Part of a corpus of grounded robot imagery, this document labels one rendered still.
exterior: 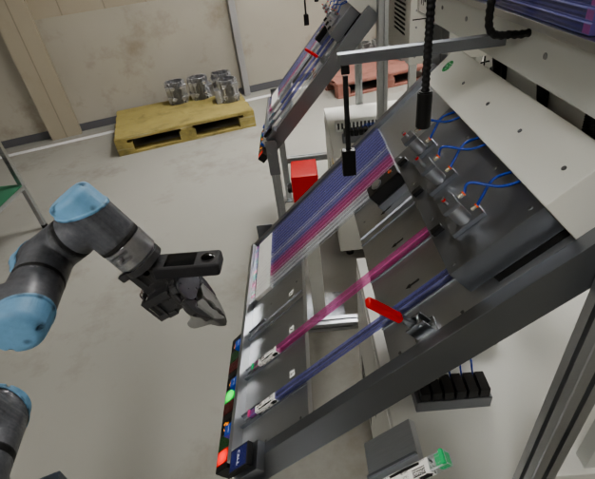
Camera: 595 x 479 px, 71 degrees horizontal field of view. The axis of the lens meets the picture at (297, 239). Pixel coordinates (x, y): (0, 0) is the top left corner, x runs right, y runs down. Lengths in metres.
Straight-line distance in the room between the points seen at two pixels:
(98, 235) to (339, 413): 0.46
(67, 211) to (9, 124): 4.70
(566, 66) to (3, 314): 0.72
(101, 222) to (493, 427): 0.86
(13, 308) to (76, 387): 1.54
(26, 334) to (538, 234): 0.66
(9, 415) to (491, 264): 0.98
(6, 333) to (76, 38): 4.57
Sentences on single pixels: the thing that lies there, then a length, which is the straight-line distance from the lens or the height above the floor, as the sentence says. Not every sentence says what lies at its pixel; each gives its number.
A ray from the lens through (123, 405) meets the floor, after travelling 2.00.
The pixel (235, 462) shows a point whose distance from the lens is 0.81.
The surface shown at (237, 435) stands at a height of 0.73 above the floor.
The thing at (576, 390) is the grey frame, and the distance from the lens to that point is 0.69.
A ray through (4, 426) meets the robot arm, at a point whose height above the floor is 0.75.
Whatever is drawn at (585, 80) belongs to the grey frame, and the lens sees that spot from 0.54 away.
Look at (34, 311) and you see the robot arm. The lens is 0.66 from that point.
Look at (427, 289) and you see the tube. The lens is 0.65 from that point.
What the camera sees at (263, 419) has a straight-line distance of 0.86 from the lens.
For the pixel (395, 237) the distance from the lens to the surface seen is 0.79.
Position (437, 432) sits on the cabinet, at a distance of 1.01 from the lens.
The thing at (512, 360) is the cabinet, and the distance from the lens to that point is 1.15.
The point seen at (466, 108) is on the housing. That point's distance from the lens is 0.75.
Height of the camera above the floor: 1.49
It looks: 36 degrees down
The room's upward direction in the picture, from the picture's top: 8 degrees counter-clockwise
